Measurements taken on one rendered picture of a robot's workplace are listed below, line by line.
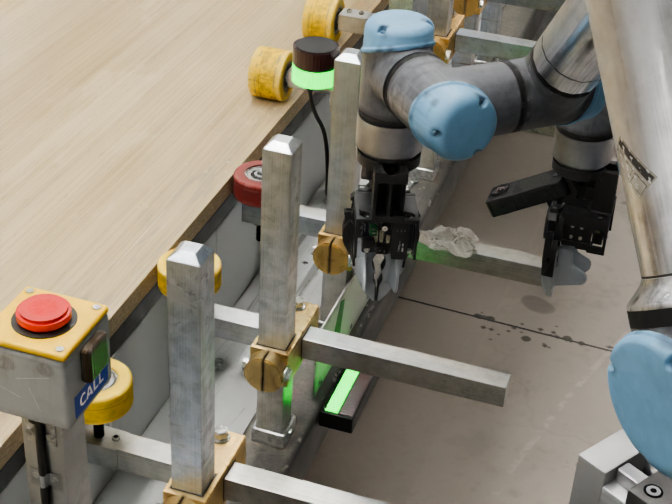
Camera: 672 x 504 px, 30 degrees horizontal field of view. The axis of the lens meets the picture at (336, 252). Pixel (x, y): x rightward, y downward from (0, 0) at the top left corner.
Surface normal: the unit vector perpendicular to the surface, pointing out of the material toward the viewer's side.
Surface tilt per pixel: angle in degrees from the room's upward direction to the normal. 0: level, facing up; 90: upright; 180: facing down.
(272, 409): 90
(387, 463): 0
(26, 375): 90
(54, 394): 90
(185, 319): 90
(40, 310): 0
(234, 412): 0
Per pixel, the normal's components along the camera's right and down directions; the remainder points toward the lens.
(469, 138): 0.40, 0.50
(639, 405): -0.88, 0.30
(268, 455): 0.05, -0.84
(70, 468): 0.95, 0.21
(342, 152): -0.32, 0.50
